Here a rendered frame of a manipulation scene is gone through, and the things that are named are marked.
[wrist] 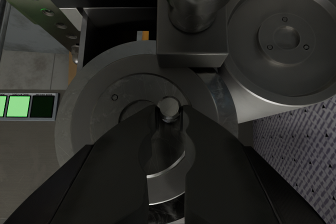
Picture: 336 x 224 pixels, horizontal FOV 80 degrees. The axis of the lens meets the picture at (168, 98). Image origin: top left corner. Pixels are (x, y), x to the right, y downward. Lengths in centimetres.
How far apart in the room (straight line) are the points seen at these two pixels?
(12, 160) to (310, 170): 59
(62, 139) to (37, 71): 338
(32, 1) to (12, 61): 333
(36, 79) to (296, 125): 342
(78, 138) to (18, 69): 353
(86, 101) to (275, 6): 19
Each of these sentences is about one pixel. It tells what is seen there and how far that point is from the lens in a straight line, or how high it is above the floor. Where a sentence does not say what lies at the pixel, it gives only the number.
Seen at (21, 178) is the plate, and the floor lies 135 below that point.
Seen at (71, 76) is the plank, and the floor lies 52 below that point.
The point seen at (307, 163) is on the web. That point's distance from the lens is 29.
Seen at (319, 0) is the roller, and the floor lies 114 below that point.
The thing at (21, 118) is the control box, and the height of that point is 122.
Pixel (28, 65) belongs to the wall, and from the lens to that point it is 364.
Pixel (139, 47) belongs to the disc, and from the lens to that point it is 18.
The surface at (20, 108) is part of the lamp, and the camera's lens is 62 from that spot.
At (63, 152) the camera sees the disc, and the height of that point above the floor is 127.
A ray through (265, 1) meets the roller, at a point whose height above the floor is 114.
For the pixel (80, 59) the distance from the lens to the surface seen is 20.
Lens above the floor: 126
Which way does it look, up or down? 12 degrees down
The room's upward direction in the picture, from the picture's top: 179 degrees counter-clockwise
